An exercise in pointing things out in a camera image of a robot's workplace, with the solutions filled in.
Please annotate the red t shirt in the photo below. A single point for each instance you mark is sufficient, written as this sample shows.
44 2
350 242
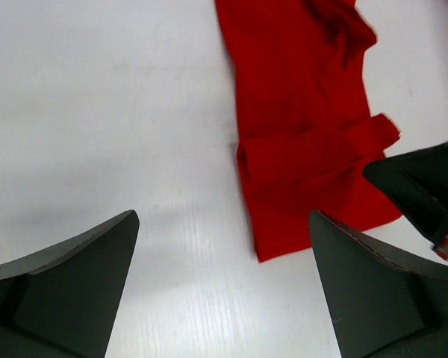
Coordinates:
304 124

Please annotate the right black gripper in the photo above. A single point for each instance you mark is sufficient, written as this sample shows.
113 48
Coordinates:
417 183

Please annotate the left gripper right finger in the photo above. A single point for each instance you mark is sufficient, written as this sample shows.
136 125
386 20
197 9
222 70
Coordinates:
383 301

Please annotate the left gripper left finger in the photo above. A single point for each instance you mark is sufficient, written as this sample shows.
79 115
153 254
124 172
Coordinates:
62 301

